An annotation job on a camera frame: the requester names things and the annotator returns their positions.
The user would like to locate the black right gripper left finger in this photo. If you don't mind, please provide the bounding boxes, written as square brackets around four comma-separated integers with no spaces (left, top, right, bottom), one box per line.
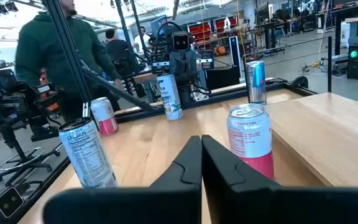
[43,136,203,224]

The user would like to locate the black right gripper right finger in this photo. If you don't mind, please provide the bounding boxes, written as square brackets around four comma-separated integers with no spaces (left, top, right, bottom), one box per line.
[201,134,358,224]

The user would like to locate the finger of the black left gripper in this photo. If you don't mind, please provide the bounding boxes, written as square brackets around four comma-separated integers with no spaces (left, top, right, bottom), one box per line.
[170,58,185,75]
[183,57,198,86]

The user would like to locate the white Celsius can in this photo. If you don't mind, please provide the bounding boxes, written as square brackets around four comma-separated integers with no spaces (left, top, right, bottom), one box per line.
[57,116,119,190]
[156,73,184,121]

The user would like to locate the pink and white soda can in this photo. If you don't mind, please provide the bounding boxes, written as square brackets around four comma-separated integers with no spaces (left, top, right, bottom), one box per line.
[90,96,119,136]
[226,103,275,180]

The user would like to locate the blue and silver energy can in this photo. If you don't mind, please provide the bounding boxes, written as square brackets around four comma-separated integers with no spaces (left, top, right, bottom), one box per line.
[246,60,267,106]

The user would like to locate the person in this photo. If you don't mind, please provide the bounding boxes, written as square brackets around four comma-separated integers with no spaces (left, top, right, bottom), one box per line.
[132,26,152,54]
[104,28,133,75]
[14,0,126,123]

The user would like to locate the black box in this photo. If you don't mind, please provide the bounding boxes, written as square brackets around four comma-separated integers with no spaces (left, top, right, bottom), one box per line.
[205,65,241,91]

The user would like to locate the red storage bins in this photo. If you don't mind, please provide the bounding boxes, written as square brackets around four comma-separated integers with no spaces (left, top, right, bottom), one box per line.
[213,16,239,34]
[187,21,213,43]

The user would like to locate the computer monitor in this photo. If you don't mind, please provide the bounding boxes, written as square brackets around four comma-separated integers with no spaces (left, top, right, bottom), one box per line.
[150,14,168,37]

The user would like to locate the black and white tower device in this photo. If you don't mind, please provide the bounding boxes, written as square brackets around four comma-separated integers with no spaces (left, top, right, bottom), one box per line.
[228,35,244,70]

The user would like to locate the black office chair with gear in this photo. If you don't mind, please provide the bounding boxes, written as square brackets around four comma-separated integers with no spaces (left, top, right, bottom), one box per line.
[0,68,65,187]

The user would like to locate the black studio lights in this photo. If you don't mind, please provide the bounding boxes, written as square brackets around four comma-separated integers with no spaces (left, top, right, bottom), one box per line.
[0,1,20,18]

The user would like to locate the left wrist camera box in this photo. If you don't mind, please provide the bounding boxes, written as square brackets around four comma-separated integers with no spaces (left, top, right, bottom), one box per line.
[172,30,190,52]

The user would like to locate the black aluminium table frame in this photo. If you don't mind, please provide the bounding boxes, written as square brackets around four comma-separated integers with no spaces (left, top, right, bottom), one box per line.
[0,0,318,224]

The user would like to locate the wooden shelf with black frame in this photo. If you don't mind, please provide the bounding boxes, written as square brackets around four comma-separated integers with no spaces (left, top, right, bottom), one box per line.
[242,35,358,188]

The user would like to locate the yellow cable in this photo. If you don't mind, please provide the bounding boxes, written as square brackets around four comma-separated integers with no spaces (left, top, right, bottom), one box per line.
[301,17,328,72]

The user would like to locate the black table-level camera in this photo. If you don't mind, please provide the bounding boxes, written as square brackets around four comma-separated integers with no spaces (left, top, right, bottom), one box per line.
[0,185,26,223]

